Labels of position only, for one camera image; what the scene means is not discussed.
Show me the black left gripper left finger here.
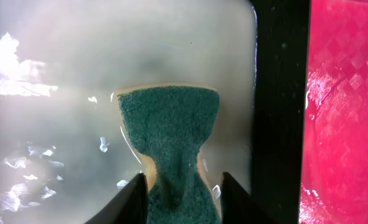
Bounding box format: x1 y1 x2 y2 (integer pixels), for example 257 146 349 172
85 173 148 224

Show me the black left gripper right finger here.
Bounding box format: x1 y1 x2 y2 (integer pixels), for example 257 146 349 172
221 172 274 224

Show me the green yellow sponge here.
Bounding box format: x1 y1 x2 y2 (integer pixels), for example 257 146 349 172
117 85 221 224

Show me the black tray with soapy water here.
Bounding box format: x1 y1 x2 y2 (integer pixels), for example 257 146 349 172
0 1 310 223

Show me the red plastic tray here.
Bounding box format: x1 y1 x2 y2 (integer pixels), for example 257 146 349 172
299 0 368 223

